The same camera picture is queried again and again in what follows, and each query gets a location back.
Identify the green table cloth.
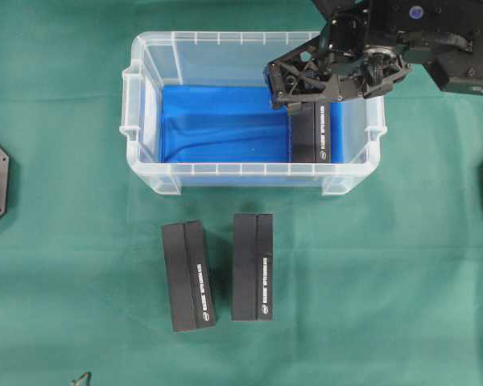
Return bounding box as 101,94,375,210
0,1,483,385

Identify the blue cloth in case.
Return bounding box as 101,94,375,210
159,86,345,163

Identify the black RealSense D415 box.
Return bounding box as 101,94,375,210
161,220,216,332

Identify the black RealSense D435i box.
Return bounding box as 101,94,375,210
231,213,274,322
290,102,332,163

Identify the clear plastic storage case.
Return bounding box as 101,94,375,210
120,31,386,195

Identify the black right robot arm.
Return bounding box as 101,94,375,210
264,1,483,113

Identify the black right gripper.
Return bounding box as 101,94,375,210
264,7,412,117

